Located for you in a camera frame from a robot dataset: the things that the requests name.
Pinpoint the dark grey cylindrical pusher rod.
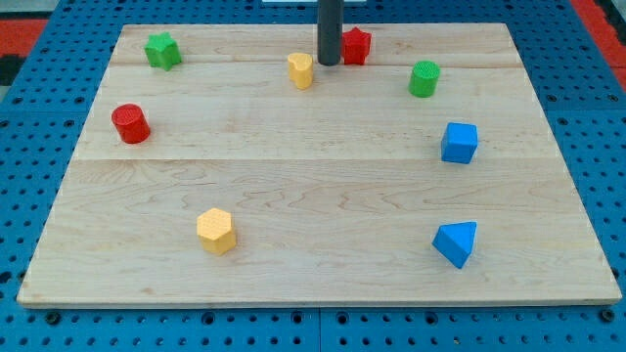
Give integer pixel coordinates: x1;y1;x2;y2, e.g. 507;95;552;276
317;0;344;66

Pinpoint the yellow heart block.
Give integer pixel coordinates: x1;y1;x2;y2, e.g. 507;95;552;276
288;53;313;90

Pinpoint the red star block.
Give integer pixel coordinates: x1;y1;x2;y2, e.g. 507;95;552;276
341;26;372;66

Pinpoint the green star block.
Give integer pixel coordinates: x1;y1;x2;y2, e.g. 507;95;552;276
144;32;182;71

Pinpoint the green cylinder block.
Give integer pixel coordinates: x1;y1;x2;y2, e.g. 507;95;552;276
408;61;440;98

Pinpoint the blue cube block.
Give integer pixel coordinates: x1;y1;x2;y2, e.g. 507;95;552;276
440;122;478;164

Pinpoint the light wooden board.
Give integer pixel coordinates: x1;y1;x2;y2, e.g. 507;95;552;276
17;22;622;309

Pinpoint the red cylinder block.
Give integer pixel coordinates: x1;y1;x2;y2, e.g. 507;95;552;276
112;104;151;144

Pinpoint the yellow hexagon block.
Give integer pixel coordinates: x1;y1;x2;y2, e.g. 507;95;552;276
197;208;237;255

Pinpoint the blue triangular prism block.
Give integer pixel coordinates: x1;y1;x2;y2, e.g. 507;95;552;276
431;221;477;269

